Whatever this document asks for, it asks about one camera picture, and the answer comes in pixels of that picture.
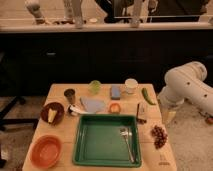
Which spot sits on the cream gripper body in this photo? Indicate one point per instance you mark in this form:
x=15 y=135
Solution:
x=167 y=114

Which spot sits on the bunch of dark grapes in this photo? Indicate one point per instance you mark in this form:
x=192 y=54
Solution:
x=159 y=135

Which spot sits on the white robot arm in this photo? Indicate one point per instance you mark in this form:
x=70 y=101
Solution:
x=185 y=82

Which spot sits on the green plastic tray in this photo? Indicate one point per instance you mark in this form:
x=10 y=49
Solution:
x=99 y=143

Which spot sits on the black marker pen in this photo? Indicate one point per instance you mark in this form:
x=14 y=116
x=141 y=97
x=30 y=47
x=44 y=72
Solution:
x=137 y=112

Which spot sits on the white mug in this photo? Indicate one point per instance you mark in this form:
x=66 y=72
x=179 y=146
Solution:
x=130 y=85

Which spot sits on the metal fork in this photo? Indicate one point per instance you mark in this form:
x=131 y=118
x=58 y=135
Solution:
x=125 y=134

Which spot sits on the small orange dish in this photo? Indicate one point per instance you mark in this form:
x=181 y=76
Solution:
x=114 y=108

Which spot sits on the blue sponge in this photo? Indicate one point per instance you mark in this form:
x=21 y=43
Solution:
x=115 y=92

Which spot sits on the green translucent cup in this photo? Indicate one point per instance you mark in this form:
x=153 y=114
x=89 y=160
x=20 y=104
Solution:
x=94 y=86

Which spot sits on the black and white utensil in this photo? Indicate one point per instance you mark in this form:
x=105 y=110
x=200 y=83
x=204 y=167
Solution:
x=75 y=110

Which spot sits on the metal cup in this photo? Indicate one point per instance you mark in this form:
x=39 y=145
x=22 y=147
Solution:
x=70 y=95

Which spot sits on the yellow cheese wedge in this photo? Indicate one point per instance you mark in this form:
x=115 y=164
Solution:
x=51 y=115

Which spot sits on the orange bowl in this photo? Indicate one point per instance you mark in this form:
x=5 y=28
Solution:
x=45 y=153

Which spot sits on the black office chair base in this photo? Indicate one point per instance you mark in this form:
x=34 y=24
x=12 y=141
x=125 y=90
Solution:
x=7 y=116

